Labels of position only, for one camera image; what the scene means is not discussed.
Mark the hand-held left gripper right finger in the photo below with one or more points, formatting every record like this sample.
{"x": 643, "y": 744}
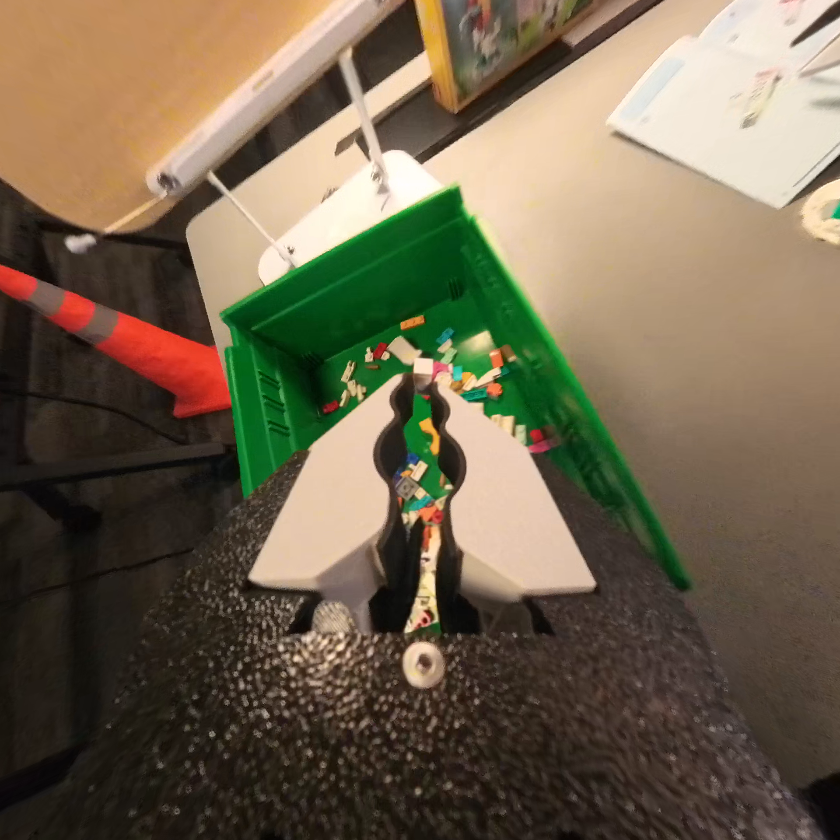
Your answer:
{"x": 512, "y": 518}

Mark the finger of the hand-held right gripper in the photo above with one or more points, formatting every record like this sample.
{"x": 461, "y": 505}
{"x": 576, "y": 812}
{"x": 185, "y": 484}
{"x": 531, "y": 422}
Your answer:
{"x": 823, "y": 67}
{"x": 820, "y": 27}

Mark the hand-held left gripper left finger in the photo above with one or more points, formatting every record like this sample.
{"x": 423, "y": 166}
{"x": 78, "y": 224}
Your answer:
{"x": 321, "y": 512}

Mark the pile of lego pieces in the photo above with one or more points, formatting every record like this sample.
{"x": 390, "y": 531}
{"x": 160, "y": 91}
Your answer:
{"x": 489, "y": 377}

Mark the small white lego brick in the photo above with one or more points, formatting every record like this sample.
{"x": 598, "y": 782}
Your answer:
{"x": 423, "y": 369}

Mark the green baseplate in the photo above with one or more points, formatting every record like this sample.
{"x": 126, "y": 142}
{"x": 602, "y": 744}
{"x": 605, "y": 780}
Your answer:
{"x": 367, "y": 295}

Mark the round white lego base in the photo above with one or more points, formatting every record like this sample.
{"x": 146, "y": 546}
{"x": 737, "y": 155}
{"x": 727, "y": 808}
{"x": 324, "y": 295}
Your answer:
{"x": 823, "y": 220}

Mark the yellow-edged lego box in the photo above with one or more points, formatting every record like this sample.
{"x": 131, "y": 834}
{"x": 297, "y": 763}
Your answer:
{"x": 479, "y": 46}

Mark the open instruction booklet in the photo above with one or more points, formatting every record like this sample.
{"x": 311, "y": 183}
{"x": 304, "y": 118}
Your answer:
{"x": 689, "y": 98}

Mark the orange traffic cone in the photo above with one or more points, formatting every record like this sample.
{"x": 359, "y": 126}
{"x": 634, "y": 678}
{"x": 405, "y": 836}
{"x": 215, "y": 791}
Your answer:
{"x": 131, "y": 341}

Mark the white lamp stand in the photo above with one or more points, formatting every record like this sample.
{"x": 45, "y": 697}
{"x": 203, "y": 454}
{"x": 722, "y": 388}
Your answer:
{"x": 341, "y": 216}

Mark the tan wooden board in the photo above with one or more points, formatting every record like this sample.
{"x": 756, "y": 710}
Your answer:
{"x": 98, "y": 98}

